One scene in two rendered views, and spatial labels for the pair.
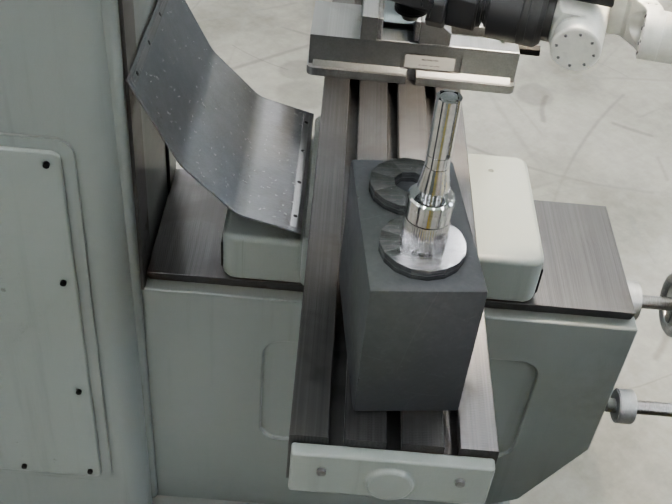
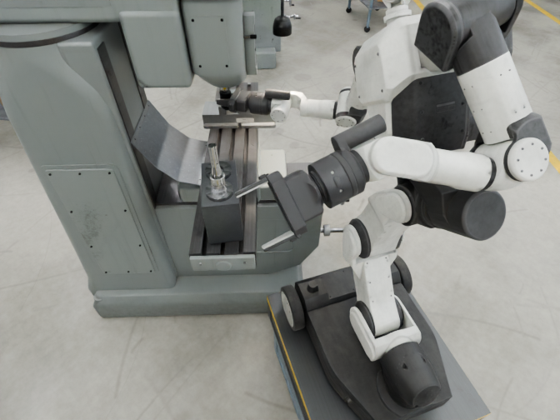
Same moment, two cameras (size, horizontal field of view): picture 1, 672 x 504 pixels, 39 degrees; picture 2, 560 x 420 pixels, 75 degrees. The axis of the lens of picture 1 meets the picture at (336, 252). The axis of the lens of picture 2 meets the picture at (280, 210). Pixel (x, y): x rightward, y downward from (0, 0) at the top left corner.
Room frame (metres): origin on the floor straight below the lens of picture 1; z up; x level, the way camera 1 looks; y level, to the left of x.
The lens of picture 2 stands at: (-0.12, -0.28, 2.00)
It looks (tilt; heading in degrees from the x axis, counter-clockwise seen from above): 47 degrees down; 0
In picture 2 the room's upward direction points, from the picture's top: straight up
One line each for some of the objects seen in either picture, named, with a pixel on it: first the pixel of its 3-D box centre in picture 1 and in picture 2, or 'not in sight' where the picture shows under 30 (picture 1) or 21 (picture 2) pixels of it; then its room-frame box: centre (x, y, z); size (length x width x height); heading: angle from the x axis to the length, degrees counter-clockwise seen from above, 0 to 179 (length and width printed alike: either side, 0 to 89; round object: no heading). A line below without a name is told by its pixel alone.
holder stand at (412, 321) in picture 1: (405, 279); (222, 200); (0.79, -0.08, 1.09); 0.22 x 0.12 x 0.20; 8
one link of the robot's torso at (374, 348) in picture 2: not in sight; (383, 325); (0.52, -0.67, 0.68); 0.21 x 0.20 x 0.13; 18
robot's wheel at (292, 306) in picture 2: not in sight; (292, 307); (0.69, -0.34, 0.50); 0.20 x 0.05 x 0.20; 18
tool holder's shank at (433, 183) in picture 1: (440, 147); (214, 160); (0.74, -0.09, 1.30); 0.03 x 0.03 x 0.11
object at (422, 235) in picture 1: (426, 221); (217, 182); (0.74, -0.09, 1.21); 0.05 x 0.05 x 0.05
